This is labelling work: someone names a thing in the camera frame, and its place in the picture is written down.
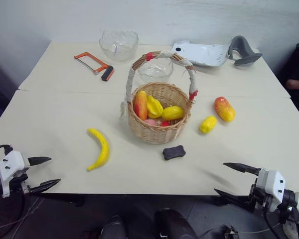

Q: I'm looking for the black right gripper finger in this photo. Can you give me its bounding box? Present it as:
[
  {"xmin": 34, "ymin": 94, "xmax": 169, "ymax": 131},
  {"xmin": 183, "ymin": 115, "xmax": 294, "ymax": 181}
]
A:
[
  {"xmin": 214, "ymin": 188, "xmax": 252, "ymax": 208},
  {"xmin": 222, "ymin": 162, "xmax": 262, "ymax": 175}
]

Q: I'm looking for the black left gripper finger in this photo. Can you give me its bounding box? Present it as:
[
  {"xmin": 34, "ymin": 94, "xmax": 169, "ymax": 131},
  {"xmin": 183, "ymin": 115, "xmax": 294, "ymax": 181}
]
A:
[
  {"xmin": 27, "ymin": 156, "xmax": 52, "ymax": 167},
  {"xmin": 29, "ymin": 178, "xmax": 62, "ymax": 195}
]

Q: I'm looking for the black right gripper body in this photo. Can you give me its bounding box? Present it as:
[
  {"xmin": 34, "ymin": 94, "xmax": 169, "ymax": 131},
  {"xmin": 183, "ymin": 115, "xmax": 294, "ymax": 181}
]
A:
[{"xmin": 248, "ymin": 182, "xmax": 274, "ymax": 214}]

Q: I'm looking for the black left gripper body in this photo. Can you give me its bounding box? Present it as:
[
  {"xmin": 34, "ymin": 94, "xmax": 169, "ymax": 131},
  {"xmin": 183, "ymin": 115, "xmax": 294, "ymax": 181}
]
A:
[{"xmin": 8, "ymin": 173, "xmax": 32, "ymax": 195}]

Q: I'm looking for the yellow toy lemon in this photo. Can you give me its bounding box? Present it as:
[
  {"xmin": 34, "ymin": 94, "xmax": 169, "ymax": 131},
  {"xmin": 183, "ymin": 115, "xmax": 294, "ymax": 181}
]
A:
[
  {"xmin": 161, "ymin": 106, "xmax": 185, "ymax": 121},
  {"xmin": 199, "ymin": 115, "xmax": 218, "ymax": 134}
]

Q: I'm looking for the red-orange toy mango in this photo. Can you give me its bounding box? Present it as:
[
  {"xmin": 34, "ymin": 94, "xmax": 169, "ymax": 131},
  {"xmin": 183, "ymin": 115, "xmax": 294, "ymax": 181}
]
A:
[
  {"xmin": 213, "ymin": 96, "xmax": 237, "ymax": 122},
  {"xmin": 133, "ymin": 90, "xmax": 149, "ymax": 121}
]

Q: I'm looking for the yellow toy banana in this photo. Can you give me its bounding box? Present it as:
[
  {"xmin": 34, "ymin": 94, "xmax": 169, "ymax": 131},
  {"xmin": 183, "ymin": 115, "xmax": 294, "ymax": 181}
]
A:
[{"xmin": 86, "ymin": 127, "xmax": 111, "ymax": 172}]

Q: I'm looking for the large dark rounded shape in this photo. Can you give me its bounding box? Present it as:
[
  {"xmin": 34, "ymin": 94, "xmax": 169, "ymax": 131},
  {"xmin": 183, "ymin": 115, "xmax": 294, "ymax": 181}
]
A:
[{"xmin": 153, "ymin": 208, "xmax": 198, "ymax": 239}]

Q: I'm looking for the black bone-shaped eraser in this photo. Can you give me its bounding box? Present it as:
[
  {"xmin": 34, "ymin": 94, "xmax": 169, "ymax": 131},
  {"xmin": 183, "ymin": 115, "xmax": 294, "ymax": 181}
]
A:
[{"xmin": 162, "ymin": 144, "xmax": 186, "ymax": 161}]

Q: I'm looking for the small dark rounded shape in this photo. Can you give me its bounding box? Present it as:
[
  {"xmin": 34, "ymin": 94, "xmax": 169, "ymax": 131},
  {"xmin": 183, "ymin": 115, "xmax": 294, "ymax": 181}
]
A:
[{"xmin": 100, "ymin": 215, "xmax": 127, "ymax": 239}]

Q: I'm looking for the yellow toy starfruit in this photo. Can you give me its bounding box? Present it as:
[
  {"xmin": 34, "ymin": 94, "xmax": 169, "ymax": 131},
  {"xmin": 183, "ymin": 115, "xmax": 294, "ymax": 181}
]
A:
[{"xmin": 146, "ymin": 95, "xmax": 164, "ymax": 120}]

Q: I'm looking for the grey curved headband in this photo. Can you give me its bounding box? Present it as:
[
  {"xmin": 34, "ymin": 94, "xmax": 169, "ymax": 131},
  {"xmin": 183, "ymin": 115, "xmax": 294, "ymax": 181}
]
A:
[{"xmin": 227, "ymin": 35, "xmax": 263, "ymax": 67}]

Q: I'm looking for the white plastic device shell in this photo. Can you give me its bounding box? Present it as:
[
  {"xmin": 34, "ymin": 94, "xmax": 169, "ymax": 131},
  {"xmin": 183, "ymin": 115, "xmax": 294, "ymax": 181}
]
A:
[{"xmin": 170, "ymin": 39, "xmax": 231, "ymax": 68}]

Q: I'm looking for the small glass bowl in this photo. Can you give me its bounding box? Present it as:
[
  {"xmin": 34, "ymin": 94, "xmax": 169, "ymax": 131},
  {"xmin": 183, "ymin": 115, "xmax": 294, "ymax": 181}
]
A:
[{"xmin": 137, "ymin": 59, "xmax": 174, "ymax": 84}]

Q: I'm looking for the large scalloped glass bowl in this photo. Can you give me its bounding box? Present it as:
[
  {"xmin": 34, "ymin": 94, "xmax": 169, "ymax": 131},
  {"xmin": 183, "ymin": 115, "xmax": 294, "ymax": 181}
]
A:
[{"xmin": 98, "ymin": 30, "xmax": 140, "ymax": 63}]

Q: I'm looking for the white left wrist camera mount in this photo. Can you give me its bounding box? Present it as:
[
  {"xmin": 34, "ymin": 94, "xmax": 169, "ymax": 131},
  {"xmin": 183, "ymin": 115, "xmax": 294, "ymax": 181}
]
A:
[{"xmin": 0, "ymin": 150, "xmax": 31, "ymax": 199}]

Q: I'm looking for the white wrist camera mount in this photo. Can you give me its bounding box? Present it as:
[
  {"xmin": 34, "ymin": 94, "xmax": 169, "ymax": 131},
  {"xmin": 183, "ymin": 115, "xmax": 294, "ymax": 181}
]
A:
[
  {"xmin": 256, "ymin": 168, "xmax": 287, "ymax": 213},
  {"xmin": 0, "ymin": 150, "xmax": 31, "ymax": 199}
]

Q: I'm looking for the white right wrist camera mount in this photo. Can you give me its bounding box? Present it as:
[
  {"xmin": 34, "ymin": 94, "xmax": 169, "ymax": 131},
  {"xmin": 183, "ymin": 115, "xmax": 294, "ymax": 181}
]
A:
[{"xmin": 256, "ymin": 168, "xmax": 287, "ymax": 213}]

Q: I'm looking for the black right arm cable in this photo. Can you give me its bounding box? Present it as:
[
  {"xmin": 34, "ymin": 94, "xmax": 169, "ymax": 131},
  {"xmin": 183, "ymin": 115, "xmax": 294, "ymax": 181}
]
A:
[{"xmin": 262, "ymin": 208, "xmax": 299, "ymax": 239}]

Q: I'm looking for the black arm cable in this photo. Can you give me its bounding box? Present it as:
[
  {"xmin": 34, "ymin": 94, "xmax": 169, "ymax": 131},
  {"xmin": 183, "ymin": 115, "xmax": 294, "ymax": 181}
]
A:
[
  {"xmin": 262, "ymin": 208, "xmax": 299, "ymax": 239},
  {"xmin": 0, "ymin": 144, "xmax": 13, "ymax": 155}
]

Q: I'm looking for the thin white floor cable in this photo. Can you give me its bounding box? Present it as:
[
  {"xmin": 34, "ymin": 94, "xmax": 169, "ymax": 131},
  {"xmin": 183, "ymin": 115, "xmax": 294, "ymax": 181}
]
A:
[{"xmin": 0, "ymin": 196, "xmax": 44, "ymax": 235}]

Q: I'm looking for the small metal bracket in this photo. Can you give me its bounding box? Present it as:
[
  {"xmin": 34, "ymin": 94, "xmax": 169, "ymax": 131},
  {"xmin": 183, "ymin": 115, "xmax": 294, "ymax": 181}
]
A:
[{"xmin": 223, "ymin": 225, "xmax": 241, "ymax": 239}]

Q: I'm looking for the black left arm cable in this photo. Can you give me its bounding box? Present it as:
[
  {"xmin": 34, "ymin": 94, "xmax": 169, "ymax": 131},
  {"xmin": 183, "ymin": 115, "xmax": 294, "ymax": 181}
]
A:
[{"xmin": 0, "ymin": 144, "xmax": 13, "ymax": 155}]

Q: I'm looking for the wicker basket with handle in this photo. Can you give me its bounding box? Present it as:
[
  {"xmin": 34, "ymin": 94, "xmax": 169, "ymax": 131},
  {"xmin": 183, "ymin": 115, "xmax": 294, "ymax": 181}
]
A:
[{"xmin": 119, "ymin": 50, "xmax": 199, "ymax": 145}]

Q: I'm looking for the orange hacksaw with black handle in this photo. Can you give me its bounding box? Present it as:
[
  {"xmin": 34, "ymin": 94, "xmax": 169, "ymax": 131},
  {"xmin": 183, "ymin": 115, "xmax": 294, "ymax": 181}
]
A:
[{"xmin": 73, "ymin": 51, "xmax": 115, "ymax": 82}]

